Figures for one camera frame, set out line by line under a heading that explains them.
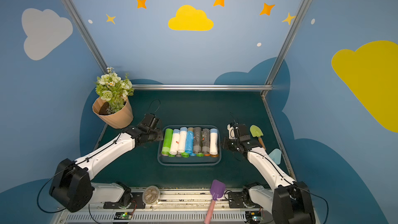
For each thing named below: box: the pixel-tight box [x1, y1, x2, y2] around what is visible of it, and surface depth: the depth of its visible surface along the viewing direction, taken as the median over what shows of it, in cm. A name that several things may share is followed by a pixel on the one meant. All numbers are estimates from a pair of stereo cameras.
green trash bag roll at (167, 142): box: [161, 128, 176, 158], surface depth 89 cm
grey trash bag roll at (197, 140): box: [193, 127, 202, 154], surface depth 88 cm
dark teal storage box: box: [157, 124, 222, 167], surface depth 89 cm
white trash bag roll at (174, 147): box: [169, 128, 180, 156], surface depth 88 cm
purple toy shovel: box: [204, 179, 226, 224], surface depth 77 cm
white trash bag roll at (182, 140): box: [177, 127, 188, 153], surface depth 90 cm
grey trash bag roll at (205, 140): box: [201, 128, 211, 154], surface depth 89 cm
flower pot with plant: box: [92, 66, 135, 130], surface depth 90 cm
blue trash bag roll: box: [185, 127, 196, 157], surface depth 90 cm
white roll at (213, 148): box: [209, 128, 219, 156], surface depth 90 cm
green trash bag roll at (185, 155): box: [181, 151, 191, 159], surface depth 88 cm
